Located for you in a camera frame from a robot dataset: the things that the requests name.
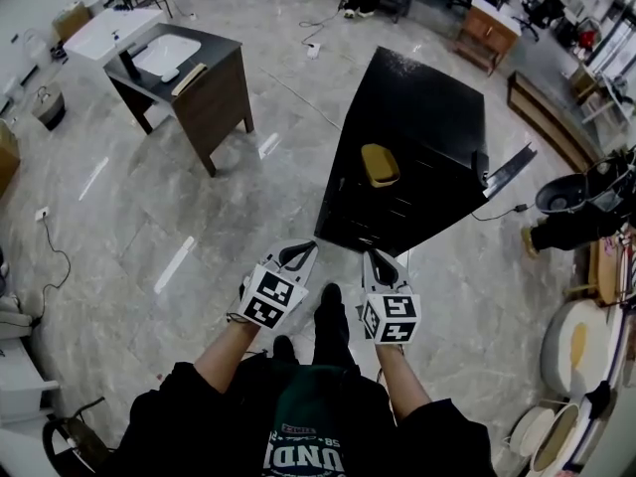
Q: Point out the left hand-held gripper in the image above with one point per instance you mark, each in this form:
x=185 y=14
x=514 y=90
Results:
x=270 y=296

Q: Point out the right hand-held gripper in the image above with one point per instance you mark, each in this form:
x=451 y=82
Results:
x=392 y=316

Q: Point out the yellow plastic tray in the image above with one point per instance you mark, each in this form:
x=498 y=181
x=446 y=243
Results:
x=377 y=162

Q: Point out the person's right forearm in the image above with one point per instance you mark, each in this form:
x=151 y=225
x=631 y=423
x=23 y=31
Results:
x=402 y=380

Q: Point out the person's left forearm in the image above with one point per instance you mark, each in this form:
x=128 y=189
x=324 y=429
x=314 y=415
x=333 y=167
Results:
x=223 y=356

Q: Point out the person's right leg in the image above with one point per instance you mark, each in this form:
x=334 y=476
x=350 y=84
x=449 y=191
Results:
x=330 y=326

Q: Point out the person's leg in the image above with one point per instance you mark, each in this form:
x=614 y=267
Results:
x=284 y=348
x=330 y=326

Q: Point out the person's left leg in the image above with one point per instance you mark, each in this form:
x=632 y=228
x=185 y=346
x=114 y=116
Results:
x=284 y=348

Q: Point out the dark wooden vanity desk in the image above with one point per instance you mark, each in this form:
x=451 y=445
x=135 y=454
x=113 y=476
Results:
x=213 y=102

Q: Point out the person's black shirt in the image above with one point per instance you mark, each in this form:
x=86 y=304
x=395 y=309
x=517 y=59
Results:
x=199 y=425

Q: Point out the white round tub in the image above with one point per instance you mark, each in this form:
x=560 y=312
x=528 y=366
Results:
x=561 y=361

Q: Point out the beige wooden board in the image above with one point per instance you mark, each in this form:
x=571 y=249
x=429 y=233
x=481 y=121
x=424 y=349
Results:
x=189 y=79

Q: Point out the white power strip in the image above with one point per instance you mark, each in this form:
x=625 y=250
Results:
x=313 y=50

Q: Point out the low wooden bench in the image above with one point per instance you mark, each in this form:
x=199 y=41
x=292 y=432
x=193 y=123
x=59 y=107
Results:
x=546 y=117

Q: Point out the round beige basin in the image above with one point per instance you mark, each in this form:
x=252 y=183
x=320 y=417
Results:
x=556 y=440

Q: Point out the white washbasin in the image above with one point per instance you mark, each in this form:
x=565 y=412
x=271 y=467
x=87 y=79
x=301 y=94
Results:
x=166 y=52

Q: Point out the black faucet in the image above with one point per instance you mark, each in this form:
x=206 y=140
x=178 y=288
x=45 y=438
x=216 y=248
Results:
x=130 y=65

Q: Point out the white floor socket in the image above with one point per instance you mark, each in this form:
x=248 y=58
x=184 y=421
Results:
x=42 y=213

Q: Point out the wooden cabinet white top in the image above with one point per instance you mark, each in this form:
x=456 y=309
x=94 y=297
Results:
x=487 y=30

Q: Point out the grey woven basket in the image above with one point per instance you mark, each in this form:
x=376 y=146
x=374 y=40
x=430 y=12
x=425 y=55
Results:
x=49 y=110

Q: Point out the white table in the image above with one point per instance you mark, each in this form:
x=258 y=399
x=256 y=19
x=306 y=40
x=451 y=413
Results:
x=20 y=380

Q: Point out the white rectangular bathtub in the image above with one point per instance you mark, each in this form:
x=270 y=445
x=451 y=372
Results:
x=99 y=33

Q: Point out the large cardboard box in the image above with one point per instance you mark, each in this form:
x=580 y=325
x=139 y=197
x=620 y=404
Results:
x=7 y=162

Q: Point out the black office chair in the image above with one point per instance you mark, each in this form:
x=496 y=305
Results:
x=544 y=15

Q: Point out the small cardboard box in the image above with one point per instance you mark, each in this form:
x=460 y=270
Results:
x=72 y=23

